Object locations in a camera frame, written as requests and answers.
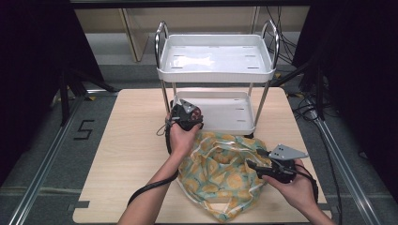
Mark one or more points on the small red round toy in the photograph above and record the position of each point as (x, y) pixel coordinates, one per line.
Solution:
(195, 115)

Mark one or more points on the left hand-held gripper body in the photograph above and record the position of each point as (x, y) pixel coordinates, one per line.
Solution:
(181, 117)

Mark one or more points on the person's right hand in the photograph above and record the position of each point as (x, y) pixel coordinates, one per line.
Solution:
(297, 193)

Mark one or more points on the aluminium floor rail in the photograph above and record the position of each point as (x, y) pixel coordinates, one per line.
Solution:
(40, 175)
(344, 168)

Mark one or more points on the light wooden furniture panel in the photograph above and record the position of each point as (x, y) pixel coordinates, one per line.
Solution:
(137, 34)

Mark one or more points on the black horizontal bar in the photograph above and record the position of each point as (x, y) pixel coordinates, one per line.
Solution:
(187, 3)

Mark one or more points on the black metal stand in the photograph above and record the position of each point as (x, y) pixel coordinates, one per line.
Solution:
(319, 93)
(65, 100)

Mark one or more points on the black curtain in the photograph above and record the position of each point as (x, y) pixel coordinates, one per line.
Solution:
(28, 78)
(366, 78)

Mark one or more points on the green orange-print fabric bag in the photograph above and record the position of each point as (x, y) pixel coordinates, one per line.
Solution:
(222, 178)

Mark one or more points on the person's left hand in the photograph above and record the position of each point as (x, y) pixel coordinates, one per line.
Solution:
(180, 140)

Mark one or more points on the white two-tier cart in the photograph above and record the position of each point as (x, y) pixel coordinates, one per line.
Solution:
(216, 59)

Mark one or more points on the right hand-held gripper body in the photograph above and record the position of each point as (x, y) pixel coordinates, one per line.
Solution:
(281, 168)

